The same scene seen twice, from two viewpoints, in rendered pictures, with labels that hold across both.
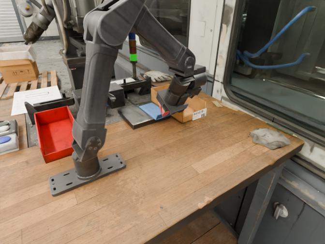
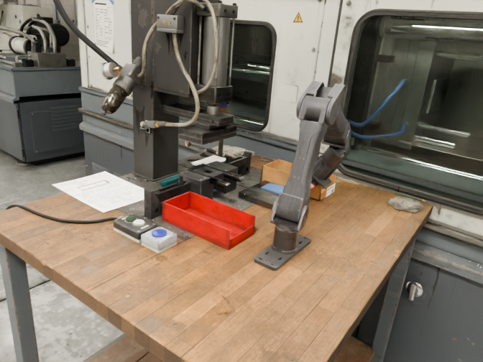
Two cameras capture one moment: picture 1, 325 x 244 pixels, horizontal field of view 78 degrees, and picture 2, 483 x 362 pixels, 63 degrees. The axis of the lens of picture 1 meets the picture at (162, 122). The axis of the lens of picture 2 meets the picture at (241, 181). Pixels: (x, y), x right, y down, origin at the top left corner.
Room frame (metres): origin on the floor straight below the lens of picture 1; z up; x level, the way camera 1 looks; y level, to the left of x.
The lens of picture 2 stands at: (-0.38, 0.69, 1.44)
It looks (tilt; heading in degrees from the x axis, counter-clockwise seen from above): 21 degrees down; 336
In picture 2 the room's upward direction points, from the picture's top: 5 degrees clockwise
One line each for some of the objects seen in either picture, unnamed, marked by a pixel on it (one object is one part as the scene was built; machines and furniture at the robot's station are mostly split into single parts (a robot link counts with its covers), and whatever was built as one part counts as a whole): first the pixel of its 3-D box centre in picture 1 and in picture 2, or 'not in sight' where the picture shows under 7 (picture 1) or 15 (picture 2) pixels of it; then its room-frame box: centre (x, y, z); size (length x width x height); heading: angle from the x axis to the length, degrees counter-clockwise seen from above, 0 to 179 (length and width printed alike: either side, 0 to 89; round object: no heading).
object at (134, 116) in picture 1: (143, 113); (270, 195); (0.75, 0.08, 0.91); 0.17 x 0.16 x 0.02; 122
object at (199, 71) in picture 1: (188, 71); (337, 143); (0.65, -0.09, 1.12); 0.12 x 0.09 x 0.12; 128
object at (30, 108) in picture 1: (37, 111); (155, 201); (0.70, 0.49, 0.95); 0.06 x 0.03 x 0.09; 122
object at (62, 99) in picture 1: (55, 106); (172, 193); (0.74, 0.44, 0.95); 0.15 x 0.03 x 0.10; 122
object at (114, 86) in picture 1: (97, 90); (209, 171); (0.83, 0.29, 0.98); 0.20 x 0.10 x 0.01; 122
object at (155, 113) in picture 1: (154, 108); (284, 187); (0.75, 0.03, 0.93); 0.15 x 0.07 x 0.03; 35
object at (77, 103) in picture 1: (99, 99); (208, 182); (0.83, 0.29, 0.94); 0.20 x 0.10 x 0.07; 122
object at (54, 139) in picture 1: (58, 130); (207, 217); (0.59, 0.37, 0.93); 0.25 x 0.12 x 0.06; 32
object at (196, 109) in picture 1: (176, 101); (297, 179); (0.82, -0.07, 0.93); 0.25 x 0.13 x 0.08; 32
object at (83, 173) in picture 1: (86, 162); (285, 238); (0.41, 0.21, 0.94); 0.20 x 0.07 x 0.08; 122
